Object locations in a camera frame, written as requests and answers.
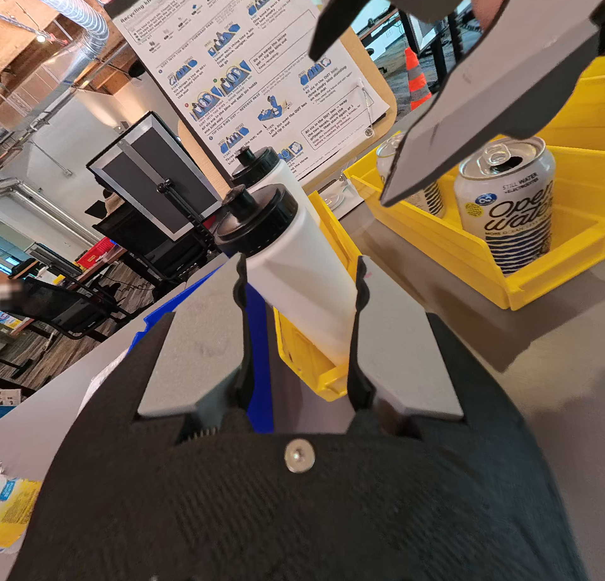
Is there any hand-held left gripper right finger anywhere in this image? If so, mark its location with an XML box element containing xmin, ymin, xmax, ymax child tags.
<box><xmin>347</xmin><ymin>256</ymin><xmax>465</xmax><ymax>422</ymax></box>

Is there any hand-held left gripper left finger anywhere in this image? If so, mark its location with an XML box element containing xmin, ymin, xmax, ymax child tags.
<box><xmin>137</xmin><ymin>254</ymin><xmax>256</xmax><ymax>422</ymax></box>

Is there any blue plastic bin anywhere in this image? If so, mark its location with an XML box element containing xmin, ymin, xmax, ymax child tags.
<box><xmin>130</xmin><ymin>264</ymin><xmax>276</xmax><ymax>435</ymax></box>

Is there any yellow plastic bin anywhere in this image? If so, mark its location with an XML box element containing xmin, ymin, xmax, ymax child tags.
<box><xmin>273</xmin><ymin>191</ymin><xmax>364</xmax><ymax>402</ymax></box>
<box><xmin>343</xmin><ymin>132</ymin><xmax>605</xmax><ymax>312</ymax></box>
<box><xmin>532</xmin><ymin>56</ymin><xmax>605</xmax><ymax>151</ymax></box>

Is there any white blue striped can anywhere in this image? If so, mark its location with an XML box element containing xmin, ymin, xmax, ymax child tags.
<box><xmin>454</xmin><ymin>137</ymin><xmax>557</xmax><ymax>279</ymax></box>
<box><xmin>376</xmin><ymin>134</ymin><xmax>446</xmax><ymax>220</ymax></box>

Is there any white bottle black cap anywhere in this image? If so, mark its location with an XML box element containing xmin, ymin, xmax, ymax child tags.
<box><xmin>231</xmin><ymin>146</ymin><xmax>323</xmax><ymax>228</ymax></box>
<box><xmin>215</xmin><ymin>185</ymin><xmax>361</xmax><ymax>367</ymax></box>

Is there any orange traffic cone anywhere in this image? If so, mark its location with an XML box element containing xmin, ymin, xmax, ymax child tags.
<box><xmin>404</xmin><ymin>47</ymin><xmax>433</xmax><ymax>111</ymax></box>

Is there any black office chair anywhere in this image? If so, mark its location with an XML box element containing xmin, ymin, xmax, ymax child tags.
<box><xmin>0</xmin><ymin>276</ymin><xmax>128</xmax><ymax>340</ymax></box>

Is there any red plastic crate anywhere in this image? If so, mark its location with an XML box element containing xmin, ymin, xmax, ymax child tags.
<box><xmin>76</xmin><ymin>238</ymin><xmax>116</xmax><ymax>270</ymax></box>

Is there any black panel stand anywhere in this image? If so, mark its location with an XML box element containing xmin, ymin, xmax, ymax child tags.
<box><xmin>158</xmin><ymin>179</ymin><xmax>213</xmax><ymax>270</ymax></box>

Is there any silver framed black panel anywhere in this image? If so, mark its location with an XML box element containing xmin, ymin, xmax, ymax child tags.
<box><xmin>86</xmin><ymin>112</ymin><xmax>223</xmax><ymax>242</ymax></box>

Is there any printed instruction sheet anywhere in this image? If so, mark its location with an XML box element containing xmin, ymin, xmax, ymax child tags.
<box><xmin>113</xmin><ymin>0</ymin><xmax>388</xmax><ymax>184</ymax></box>

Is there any white container yellow label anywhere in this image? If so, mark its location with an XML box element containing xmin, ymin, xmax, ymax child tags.
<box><xmin>0</xmin><ymin>477</ymin><xmax>43</xmax><ymax>554</ymax></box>

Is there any silver ventilation duct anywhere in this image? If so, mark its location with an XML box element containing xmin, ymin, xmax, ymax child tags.
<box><xmin>9</xmin><ymin>0</ymin><xmax>110</xmax><ymax>61</ymax></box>

